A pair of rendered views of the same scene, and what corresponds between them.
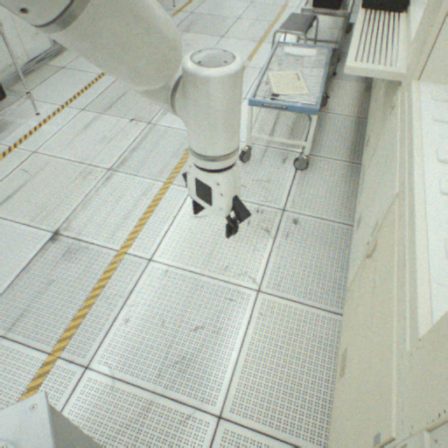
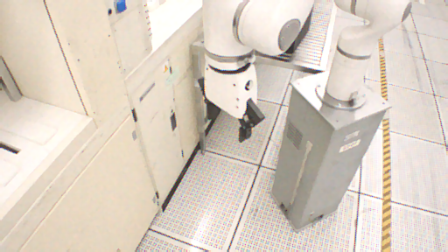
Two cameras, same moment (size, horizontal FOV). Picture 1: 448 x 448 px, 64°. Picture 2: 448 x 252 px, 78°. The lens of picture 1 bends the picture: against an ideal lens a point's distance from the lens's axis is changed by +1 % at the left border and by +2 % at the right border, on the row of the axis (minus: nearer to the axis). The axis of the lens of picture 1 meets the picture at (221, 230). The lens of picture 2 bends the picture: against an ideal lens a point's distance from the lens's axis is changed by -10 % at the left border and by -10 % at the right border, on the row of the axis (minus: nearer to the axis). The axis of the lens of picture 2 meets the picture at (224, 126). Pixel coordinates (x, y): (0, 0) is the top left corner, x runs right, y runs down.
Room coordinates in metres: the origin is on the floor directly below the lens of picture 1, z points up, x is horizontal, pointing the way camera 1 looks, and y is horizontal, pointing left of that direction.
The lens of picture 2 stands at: (0.94, 0.02, 1.45)
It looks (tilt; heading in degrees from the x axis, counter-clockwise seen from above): 44 degrees down; 182
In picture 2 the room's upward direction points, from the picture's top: straight up
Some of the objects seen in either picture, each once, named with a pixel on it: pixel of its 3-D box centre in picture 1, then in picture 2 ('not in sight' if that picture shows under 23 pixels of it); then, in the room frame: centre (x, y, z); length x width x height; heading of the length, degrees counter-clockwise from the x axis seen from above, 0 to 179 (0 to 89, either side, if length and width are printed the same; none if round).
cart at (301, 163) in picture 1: (291, 101); not in sight; (2.34, -0.50, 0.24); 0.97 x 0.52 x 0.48; 164
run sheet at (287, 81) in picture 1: (287, 80); not in sight; (2.18, -0.42, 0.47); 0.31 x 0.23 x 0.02; 3
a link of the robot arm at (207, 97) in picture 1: (211, 101); (232, 7); (0.49, 0.02, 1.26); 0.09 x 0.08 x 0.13; 46
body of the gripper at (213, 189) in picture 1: (214, 178); (228, 81); (0.48, 0.01, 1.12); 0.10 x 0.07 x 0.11; 46
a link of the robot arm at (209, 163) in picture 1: (213, 148); (230, 52); (0.49, 0.01, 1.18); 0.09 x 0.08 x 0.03; 46
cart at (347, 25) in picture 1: (327, 19); not in sight; (3.93, -1.05, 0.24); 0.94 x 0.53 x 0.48; 161
